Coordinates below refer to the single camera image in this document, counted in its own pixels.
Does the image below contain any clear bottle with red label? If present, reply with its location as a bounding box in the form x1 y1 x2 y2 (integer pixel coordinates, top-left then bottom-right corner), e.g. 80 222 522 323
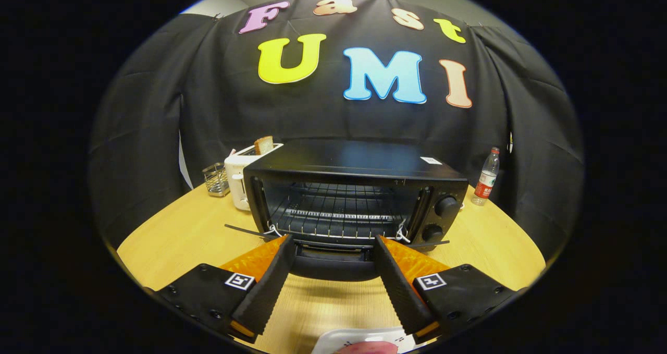
471 147 501 206

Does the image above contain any white pop-up toaster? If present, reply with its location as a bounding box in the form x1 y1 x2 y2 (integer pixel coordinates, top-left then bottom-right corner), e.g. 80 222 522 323
224 143 284 211

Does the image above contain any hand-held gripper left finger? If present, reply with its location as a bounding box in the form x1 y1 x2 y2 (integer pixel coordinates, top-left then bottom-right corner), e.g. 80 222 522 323
154 235 297 344

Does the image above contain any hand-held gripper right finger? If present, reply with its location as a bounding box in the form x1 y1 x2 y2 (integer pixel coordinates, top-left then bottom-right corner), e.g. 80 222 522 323
372 235 522 344

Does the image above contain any black toaster oven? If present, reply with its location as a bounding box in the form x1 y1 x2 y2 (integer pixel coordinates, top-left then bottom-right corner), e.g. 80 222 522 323
224 139 470 283

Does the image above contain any white rectangular food tray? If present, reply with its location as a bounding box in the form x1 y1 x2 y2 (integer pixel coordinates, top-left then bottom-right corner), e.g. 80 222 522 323
312 327 417 354

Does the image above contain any pink ham slice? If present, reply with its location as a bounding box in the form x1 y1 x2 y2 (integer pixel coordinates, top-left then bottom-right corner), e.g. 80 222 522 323
333 341 399 354

